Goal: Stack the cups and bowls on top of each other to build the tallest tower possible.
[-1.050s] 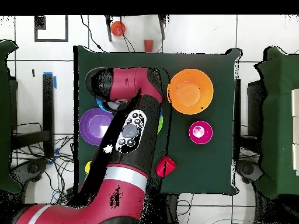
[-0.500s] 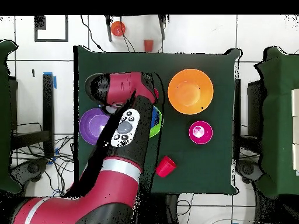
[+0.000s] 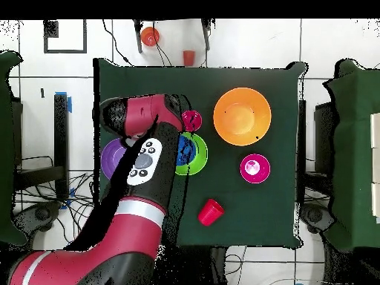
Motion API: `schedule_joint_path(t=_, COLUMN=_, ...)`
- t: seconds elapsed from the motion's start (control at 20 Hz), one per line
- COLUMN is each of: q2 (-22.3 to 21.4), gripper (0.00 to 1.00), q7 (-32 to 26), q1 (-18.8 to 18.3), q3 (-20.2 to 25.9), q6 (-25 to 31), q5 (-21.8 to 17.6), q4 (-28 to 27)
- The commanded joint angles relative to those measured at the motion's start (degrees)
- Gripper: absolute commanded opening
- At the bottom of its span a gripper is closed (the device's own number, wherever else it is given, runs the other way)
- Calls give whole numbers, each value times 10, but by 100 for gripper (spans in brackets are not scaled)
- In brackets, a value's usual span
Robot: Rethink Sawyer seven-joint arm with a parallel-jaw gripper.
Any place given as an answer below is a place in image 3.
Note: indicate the small dark blue bowl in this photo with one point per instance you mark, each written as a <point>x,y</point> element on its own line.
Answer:
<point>185,148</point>

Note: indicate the small crimson bowl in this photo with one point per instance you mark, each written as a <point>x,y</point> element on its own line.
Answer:
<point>261,173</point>

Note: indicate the orange-red cup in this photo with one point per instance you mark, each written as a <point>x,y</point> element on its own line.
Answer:
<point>188,58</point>

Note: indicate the purple bowl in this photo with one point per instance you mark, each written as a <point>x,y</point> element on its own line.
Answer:
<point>111,157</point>

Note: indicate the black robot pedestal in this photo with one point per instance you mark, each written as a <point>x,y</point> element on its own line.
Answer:
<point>193,267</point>

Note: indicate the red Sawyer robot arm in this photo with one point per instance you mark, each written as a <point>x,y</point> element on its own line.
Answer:
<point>133,231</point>

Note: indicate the green bowl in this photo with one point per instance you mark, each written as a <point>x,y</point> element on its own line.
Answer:
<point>202,154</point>

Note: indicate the small orange bowl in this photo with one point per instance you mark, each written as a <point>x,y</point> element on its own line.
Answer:
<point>150,36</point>

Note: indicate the black square frame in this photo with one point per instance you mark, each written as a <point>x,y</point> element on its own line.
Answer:
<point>50,29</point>

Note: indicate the white boxes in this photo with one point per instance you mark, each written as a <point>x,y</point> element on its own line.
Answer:
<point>376,133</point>

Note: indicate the blue tape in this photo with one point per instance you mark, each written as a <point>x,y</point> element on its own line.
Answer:
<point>69,104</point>

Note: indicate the short crimson cup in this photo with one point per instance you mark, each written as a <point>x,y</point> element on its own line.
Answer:
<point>194,118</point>

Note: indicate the black metal table frame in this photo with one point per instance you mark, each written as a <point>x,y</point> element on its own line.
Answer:
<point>302,133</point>
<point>61,133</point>

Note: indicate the green cloth covered table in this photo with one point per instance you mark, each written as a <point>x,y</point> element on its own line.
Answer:
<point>6,148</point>
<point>356,148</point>

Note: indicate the large orange bowl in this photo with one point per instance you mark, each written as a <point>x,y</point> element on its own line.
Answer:
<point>242,117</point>

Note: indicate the tall red cup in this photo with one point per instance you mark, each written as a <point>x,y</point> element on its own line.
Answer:
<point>210,213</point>

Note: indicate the dark green tablecloth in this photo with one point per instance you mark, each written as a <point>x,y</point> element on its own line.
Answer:
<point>237,193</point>

